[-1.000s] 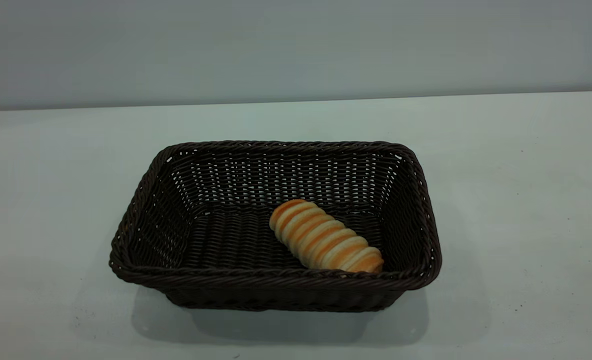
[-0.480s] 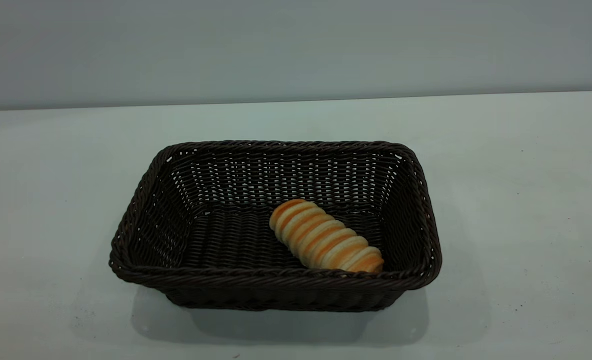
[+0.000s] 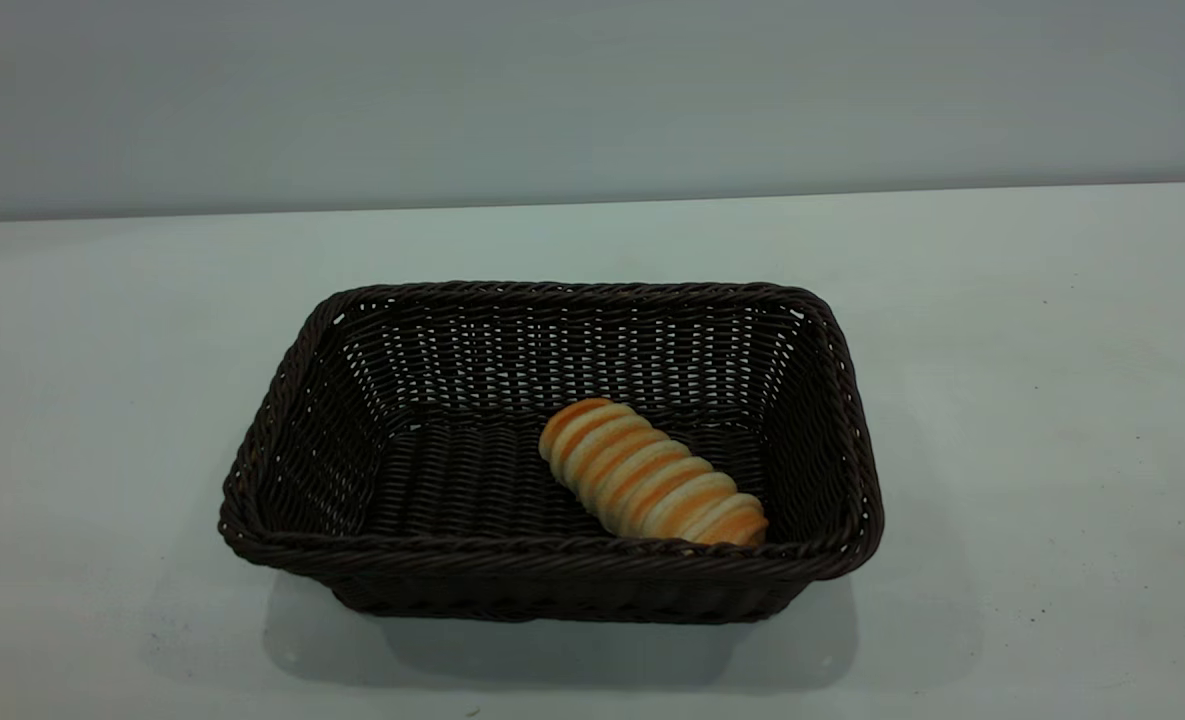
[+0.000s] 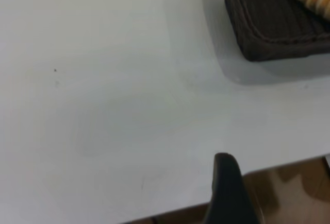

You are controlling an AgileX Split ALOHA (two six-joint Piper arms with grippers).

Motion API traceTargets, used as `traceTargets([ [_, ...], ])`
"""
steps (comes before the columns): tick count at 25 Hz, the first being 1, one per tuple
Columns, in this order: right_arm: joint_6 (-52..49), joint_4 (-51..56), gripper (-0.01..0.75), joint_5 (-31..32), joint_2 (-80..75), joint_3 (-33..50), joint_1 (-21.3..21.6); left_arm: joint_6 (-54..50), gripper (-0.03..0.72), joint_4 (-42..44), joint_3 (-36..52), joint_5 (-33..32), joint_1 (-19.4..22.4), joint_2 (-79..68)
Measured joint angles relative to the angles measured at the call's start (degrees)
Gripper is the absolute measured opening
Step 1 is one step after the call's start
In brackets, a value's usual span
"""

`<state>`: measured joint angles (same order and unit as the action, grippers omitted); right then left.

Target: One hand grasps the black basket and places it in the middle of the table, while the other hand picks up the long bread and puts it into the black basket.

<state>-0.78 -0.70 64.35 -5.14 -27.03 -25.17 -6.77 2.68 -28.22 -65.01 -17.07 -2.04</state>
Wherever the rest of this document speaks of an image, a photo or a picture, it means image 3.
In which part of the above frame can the striped golden bread roll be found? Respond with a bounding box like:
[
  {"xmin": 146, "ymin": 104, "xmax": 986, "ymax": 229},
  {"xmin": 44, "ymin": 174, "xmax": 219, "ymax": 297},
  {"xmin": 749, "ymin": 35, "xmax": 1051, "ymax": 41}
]
[{"xmin": 538, "ymin": 398, "xmax": 769, "ymax": 547}]

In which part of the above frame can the black woven wicker basket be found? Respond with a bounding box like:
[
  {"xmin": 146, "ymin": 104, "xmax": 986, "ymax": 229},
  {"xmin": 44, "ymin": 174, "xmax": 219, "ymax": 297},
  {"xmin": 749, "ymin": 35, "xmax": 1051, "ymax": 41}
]
[{"xmin": 218, "ymin": 280, "xmax": 885, "ymax": 625}]

